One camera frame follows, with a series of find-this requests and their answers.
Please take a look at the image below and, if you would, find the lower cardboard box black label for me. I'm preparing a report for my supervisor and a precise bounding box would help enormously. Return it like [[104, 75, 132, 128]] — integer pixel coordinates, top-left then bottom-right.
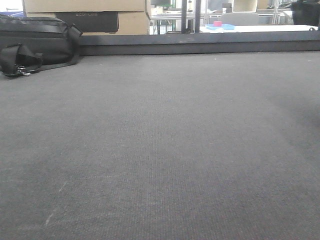
[[26, 11, 151, 36]]

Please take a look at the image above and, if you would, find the white table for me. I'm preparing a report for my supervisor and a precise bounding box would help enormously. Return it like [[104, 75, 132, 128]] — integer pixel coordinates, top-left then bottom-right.
[[200, 24, 319, 34]]

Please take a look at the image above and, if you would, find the light blue tray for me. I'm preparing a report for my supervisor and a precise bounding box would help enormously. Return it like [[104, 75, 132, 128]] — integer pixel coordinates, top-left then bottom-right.
[[205, 24, 236, 31]]

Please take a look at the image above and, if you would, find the dark raised platform edge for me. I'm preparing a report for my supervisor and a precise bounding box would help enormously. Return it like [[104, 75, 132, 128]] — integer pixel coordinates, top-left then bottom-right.
[[79, 30, 320, 56]]

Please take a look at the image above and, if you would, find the black bag far right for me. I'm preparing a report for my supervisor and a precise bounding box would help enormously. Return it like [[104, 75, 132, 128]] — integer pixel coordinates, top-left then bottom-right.
[[291, 0, 320, 26]]

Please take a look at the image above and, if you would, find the pink cube block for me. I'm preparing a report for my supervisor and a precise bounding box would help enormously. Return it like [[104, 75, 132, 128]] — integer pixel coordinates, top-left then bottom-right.
[[213, 21, 222, 28]]

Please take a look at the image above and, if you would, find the black fabric bag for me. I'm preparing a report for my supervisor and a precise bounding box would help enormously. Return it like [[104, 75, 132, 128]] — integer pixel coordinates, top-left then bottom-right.
[[0, 15, 83, 76]]

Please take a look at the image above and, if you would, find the black vertical post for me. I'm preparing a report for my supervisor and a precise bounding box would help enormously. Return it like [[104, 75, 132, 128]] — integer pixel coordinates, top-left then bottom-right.
[[194, 0, 202, 33], [181, 0, 188, 34]]

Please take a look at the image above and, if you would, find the upper cardboard box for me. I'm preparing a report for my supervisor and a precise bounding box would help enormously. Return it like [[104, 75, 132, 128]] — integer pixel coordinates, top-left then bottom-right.
[[24, 0, 151, 13]]

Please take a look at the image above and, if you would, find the black bag shoulder strap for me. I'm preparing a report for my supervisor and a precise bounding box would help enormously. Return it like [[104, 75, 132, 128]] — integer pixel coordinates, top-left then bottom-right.
[[0, 43, 81, 78]]

